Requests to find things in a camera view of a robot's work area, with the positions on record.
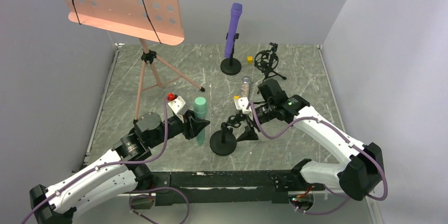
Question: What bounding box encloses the mint green microphone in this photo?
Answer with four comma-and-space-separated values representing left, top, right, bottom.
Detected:
193, 97, 208, 146

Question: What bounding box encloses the black round-base clip stand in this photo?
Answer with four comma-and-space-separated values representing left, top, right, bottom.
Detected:
210, 115, 241, 156

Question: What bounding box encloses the black round-base clamp stand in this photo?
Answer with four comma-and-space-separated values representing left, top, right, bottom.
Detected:
220, 33, 241, 76

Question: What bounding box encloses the purple microphone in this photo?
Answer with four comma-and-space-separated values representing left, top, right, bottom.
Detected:
225, 3, 242, 59

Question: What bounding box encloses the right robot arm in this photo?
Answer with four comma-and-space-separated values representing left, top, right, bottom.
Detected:
234, 79, 388, 201

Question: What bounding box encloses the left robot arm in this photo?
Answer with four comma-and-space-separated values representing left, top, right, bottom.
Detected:
25, 110, 210, 223

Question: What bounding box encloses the pink perforated music stand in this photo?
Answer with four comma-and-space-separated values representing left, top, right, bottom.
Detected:
65, 0, 205, 121

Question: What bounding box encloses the glitter silver microphone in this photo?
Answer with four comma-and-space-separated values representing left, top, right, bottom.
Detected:
240, 76, 251, 98

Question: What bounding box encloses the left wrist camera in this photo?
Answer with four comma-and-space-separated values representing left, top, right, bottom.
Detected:
167, 93, 188, 118

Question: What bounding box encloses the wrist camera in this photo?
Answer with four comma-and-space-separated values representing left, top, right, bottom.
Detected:
234, 97, 253, 115
167, 93, 188, 118

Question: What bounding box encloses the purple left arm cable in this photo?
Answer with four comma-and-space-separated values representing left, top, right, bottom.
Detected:
21, 98, 191, 224

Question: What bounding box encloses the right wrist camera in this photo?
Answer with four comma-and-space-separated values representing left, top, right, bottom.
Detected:
234, 97, 253, 115

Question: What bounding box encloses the black shock mount tripod stand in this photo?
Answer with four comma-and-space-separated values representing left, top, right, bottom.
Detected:
254, 42, 287, 81

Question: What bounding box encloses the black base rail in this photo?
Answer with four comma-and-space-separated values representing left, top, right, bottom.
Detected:
134, 170, 324, 206

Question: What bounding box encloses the aluminium table frame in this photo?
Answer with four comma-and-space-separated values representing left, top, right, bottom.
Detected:
55, 43, 125, 224

